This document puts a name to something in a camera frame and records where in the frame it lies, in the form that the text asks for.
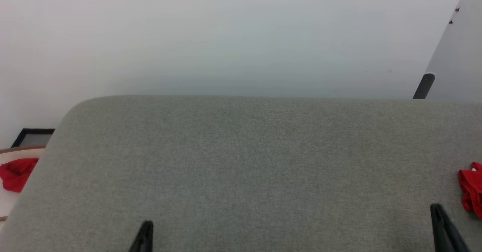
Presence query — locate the crumpled red cloth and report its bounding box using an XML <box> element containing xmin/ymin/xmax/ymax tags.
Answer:
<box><xmin>0</xmin><ymin>157</ymin><xmax>40</xmax><ymax>193</ymax></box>

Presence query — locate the black metal pole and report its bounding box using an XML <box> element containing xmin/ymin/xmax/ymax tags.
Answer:
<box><xmin>412</xmin><ymin>73</ymin><xmax>436</xmax><ymax>100</ymax></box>

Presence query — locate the red and white jersey shirt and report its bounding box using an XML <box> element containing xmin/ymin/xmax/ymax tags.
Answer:
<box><xmin>458</xmin><ymin>162</ymin><xmax>482</xmax><ymax>220</ymax></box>

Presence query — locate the black picture frame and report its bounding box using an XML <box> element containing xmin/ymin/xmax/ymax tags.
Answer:
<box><xmin>11</xmin><ymin>128</ymin><xmax>56</xmax><ymax>148</ymax></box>

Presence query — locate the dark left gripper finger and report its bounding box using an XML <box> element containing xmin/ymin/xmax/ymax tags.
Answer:
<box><xmin>129</xmin><ymin>220</ymin><xmax>154</xmax><ymax>252</ymax></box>

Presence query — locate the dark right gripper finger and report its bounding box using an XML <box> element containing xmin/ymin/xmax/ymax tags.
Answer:
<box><xmin>430</xmin><ymin>203</ymin><xmax>471</xmax><ymax>252</ymax></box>

